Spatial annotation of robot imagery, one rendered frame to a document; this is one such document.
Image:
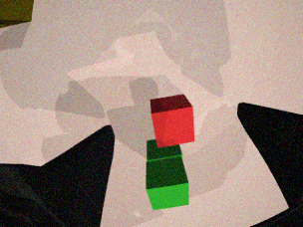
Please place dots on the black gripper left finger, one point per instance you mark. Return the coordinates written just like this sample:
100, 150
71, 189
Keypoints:
71, 188

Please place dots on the red block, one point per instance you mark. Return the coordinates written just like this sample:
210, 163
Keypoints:
172, 120

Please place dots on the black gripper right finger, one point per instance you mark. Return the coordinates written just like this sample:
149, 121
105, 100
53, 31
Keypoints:
278, 135

